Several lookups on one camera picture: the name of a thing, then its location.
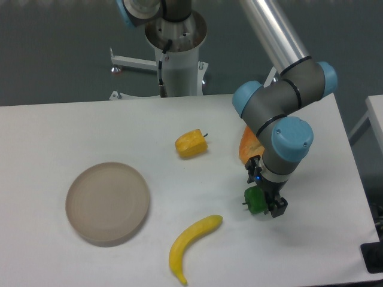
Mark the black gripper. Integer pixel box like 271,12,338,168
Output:
245,155,288,218

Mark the green bell pepper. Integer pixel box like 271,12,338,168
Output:
243,186,268,215

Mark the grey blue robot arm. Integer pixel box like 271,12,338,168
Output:
117,1,338,217

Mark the orange bell pepper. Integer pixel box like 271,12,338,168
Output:
238,126,265,164

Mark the yellow bell pepper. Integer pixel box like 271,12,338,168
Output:
175,129,208,158

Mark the yellow banana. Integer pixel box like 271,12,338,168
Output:
168,215,223,286

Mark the black clamp device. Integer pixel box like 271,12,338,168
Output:
360,242,382,274

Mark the white side table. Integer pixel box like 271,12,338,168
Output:
348,94,382,149

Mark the beige round plate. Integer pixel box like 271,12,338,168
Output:
65,162,150,248

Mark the black cable on pedestal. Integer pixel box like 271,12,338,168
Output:
157,39,173,98

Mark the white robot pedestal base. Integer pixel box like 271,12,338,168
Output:
110,10,208,97

